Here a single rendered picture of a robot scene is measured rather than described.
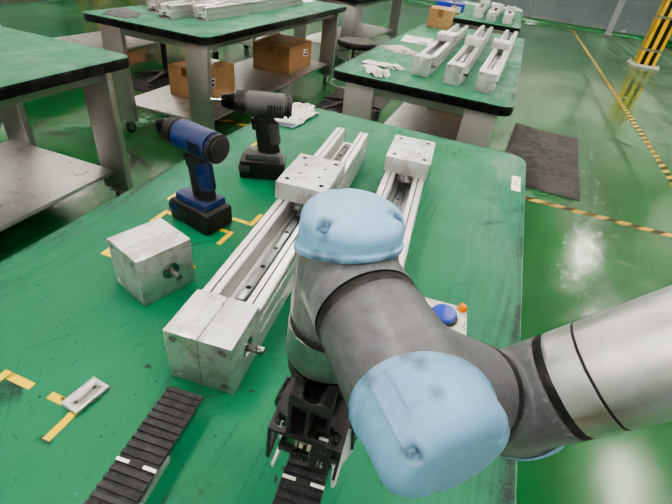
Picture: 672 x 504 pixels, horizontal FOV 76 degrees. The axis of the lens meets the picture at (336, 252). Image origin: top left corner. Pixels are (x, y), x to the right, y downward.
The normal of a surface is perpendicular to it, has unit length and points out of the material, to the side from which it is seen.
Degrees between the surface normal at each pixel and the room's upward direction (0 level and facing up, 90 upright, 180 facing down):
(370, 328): 35
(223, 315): 0
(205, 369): 90
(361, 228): 1
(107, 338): 0
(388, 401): 49
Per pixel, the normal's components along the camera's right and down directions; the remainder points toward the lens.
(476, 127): -0.37, 0.52
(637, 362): -0.63, -0.04
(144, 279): 0.77, 0.44
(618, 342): -0.71, -0.41
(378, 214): 0.13, -0.80
